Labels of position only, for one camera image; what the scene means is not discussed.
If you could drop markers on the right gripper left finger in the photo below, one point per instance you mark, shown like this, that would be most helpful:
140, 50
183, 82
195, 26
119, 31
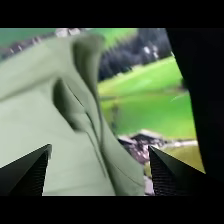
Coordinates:
25, 178

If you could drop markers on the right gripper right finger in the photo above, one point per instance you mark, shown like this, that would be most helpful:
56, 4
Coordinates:
173, 180

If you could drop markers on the pale green garment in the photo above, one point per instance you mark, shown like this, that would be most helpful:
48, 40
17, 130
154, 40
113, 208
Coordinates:
36, 123

